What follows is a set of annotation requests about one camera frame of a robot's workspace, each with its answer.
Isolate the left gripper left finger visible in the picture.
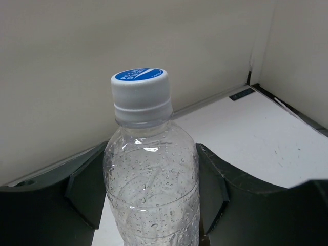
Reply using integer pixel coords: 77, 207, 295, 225
1, 142, 107, 245

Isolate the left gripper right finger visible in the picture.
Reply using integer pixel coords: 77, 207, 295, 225
196, 143, 327, 245

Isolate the clear plastic bottle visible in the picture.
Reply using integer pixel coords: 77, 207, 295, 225
103, 68, 200, 245

